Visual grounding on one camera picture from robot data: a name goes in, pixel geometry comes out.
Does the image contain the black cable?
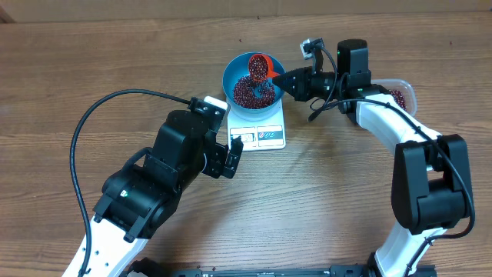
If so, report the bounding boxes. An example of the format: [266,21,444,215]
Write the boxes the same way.
[68,88,192,277]
[307,42,477,277]

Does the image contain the white kitchen scale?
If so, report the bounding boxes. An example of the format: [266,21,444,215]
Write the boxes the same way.
[227,100,287,152]

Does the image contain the orange measuring scoop blue handle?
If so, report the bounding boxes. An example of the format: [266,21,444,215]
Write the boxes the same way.
[248,54,279,82]

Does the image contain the left black cable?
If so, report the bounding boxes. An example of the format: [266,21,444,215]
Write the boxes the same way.
[68,88,192,277]

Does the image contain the blue bowl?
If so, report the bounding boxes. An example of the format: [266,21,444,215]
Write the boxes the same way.
[222,52,285,105]

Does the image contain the right black cable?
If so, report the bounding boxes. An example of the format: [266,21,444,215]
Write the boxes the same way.
[307,42,477,277]

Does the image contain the red beans in scoop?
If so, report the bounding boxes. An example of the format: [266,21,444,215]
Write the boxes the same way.
[248,55,268,82]

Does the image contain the clear plastic container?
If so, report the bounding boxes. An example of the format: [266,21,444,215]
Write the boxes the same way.
[371,78,417,116]

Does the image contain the red beans in bowl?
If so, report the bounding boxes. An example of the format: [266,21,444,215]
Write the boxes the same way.
[233,75,276,109]

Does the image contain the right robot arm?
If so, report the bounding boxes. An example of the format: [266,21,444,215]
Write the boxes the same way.
[272,38,476,276]

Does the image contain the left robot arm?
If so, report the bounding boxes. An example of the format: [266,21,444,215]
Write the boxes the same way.
[64,108,243,276]

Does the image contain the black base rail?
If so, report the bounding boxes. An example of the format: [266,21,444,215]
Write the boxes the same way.
[121,258,377,277]

